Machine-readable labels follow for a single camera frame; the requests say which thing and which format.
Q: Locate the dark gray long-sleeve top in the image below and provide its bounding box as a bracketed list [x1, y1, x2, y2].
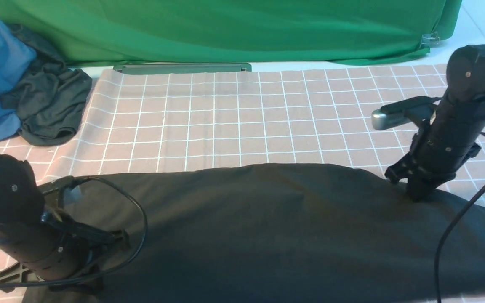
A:
[23, 164, 466, 303]

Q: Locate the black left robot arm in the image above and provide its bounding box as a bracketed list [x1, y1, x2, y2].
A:
[0, 154, 130, 295]

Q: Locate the gray-green flat bar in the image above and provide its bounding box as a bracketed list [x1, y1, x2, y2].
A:
[113, 63, 252, 75]

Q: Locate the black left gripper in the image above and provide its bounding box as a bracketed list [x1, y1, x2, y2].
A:
[0, 206, 131, 284]

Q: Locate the pink checkered tablecloth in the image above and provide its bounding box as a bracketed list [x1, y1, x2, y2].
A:
[0, 64, 485, 303]

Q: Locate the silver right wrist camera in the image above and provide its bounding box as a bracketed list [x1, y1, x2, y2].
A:
[371, 96, 441, 131]

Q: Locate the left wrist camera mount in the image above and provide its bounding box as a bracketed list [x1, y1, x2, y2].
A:
[38, 176, 86, 209]

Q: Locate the green backdrop cloth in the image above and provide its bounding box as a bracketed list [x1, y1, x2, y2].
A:
[0, 0, 461, 66]

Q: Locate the clear binder clip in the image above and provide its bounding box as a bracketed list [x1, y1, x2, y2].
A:
[419, 32, 441, 48]

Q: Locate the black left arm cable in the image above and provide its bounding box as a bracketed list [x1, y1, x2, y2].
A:
[0, 177, 149, 290]

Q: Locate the dark gray crumpled garment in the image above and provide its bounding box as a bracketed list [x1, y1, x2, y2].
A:
[0, 24, 93, 146]

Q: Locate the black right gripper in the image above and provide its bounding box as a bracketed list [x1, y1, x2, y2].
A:
[384, 90, 485, 202]

